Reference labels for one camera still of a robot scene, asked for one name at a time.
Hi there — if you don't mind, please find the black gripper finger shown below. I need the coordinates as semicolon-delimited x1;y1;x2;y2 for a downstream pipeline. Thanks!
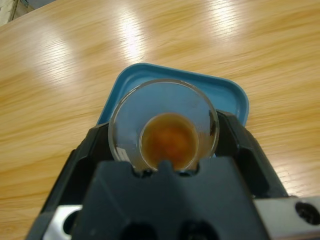
215;109;290;199
26;121;118;240

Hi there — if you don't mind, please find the clear drinking glass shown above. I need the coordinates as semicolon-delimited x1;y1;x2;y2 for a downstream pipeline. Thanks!
107;78;221;174

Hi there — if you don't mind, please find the brown coffee in glass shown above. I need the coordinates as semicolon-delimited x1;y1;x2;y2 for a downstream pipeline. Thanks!
140;112;200;170

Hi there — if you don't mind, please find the teal plastic tray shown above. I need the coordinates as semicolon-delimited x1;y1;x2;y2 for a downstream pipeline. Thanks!
96;61;250;127

